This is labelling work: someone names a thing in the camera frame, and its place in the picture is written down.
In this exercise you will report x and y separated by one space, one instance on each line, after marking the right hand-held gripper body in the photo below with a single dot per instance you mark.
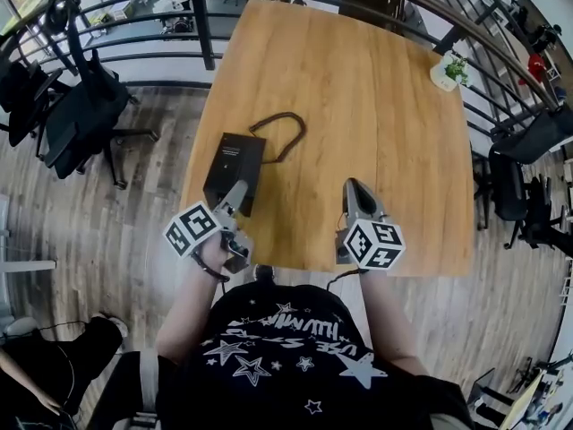
376 244

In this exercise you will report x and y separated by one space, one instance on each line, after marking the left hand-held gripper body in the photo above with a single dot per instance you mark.
192 231

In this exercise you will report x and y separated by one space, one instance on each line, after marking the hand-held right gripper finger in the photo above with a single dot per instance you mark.
351 200
369 204

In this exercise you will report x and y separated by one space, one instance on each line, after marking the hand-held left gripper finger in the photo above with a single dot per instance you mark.
235 195

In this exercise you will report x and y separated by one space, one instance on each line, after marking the black box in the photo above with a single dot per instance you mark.
233 159

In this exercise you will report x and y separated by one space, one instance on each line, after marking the person's left forearm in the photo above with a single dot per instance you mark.
188 312

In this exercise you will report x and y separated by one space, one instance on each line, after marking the person's right forearm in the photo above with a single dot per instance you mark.
385 320

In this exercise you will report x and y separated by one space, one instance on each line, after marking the person's left hand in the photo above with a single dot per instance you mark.
212 253

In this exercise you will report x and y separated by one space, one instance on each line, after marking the black shoe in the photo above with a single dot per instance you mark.
265 273

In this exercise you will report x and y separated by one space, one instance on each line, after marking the black mesh office chair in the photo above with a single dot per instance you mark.
22 101
481 182
546 222
508 186

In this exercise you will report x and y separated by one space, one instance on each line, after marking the potted plant in white pot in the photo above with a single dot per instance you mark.
445 79

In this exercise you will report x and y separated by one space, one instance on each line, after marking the black office chair with headrest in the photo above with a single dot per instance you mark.
85 119

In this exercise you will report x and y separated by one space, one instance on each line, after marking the black star-print t-shirt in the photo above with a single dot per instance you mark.
286 374

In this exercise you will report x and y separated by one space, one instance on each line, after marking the black railing with wooden handrail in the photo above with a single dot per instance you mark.
203 25

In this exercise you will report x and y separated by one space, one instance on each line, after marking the cluttered work desk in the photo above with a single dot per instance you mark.
528 401

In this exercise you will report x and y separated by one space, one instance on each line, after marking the white desk frame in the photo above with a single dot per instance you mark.
27 265

